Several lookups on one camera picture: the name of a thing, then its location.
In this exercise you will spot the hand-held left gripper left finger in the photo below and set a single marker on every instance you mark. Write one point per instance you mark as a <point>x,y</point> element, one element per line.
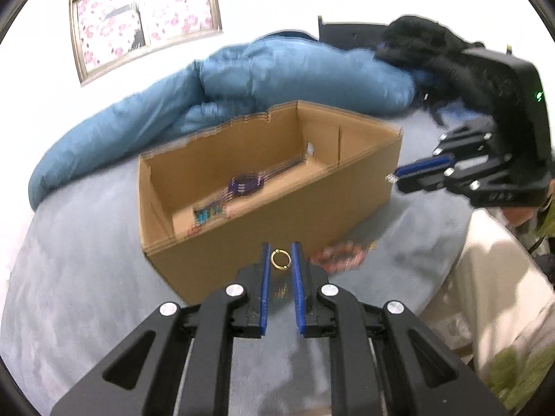
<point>264,294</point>

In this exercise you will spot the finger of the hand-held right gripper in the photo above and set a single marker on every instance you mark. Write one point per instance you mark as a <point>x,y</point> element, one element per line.
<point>433,182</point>
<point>466,141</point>

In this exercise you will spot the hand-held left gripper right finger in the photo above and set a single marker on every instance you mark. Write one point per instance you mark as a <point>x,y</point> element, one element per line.
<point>298,294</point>

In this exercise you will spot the brown cardboard box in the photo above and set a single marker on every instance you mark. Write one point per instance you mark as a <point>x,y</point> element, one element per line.
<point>243,229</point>

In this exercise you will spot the black clothing pile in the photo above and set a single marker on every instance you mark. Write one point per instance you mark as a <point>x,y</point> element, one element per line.
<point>416,47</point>

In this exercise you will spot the person's right leg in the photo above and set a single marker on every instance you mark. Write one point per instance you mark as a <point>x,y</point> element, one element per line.
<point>490,286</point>

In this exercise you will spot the black headboard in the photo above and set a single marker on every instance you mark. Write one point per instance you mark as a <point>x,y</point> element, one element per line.
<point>347,34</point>

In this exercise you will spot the blue duvet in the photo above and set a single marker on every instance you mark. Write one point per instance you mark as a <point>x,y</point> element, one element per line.
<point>243,82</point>

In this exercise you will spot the window with pink floral film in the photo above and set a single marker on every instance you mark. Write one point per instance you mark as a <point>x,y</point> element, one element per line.
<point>143,17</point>

